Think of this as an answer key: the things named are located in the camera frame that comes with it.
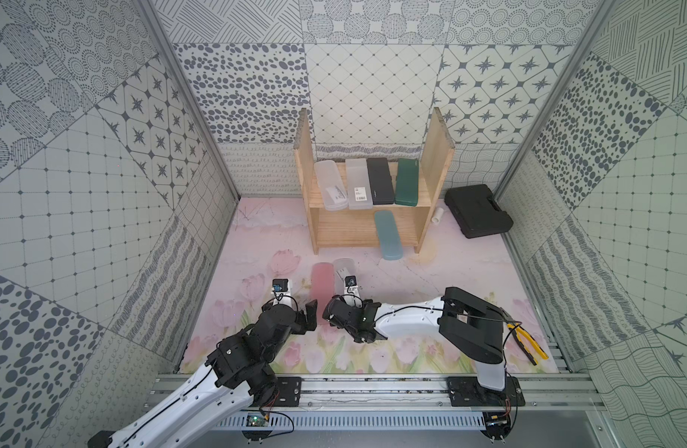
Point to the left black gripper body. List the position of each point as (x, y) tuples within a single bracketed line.
[(301, 316)]

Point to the black pencil case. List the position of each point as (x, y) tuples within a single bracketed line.
[(380, 180)]

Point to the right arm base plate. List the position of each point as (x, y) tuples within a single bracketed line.
[(465, 391)]

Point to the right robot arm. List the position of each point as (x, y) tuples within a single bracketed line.
[(472, 325)]

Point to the light blue pencil case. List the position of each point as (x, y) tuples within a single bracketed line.
[(388, 235)]

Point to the aluminium mounting rail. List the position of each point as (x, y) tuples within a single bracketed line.
[(418, 392)]

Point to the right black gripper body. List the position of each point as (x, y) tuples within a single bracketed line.
[(352, 333)]

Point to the white vented cable duct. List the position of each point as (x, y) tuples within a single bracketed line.
[(244, 421)]

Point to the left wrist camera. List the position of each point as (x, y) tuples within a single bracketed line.
[(280, 292)]

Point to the dark green pencil case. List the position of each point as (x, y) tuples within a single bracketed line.
[(407, 182)]

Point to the black plastic tool case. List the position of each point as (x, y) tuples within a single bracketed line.
[(476, 211)]

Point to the frosted barcode pencil case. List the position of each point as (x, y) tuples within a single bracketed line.
[(357, 182)]

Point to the frosted clear pencil case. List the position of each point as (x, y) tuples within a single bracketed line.
[(331, 187)]

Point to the pink pencil case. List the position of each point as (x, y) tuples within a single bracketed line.
[(323, 285)]

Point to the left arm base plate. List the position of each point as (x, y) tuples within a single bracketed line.
[(285, 392)]

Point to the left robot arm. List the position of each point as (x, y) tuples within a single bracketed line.
[(235, 376)]

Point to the small white roll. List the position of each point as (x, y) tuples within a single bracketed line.
[(437, 216)]

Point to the clear pencil case with label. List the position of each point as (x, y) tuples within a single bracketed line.
[(343, 268)]

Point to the yellow handled pliers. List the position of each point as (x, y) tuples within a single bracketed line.
[(527, 343)]

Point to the wooden two-tier shelf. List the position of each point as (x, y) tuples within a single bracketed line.
[(356, 228)]

